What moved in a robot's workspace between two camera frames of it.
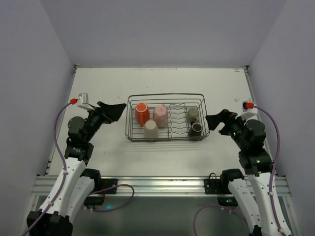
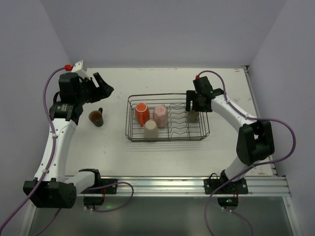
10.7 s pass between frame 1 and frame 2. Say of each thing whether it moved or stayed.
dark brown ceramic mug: moved
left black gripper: moved
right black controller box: stayed
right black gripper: moved
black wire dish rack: stayed
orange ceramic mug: stayed
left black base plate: stayed
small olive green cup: stayed
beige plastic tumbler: stayed
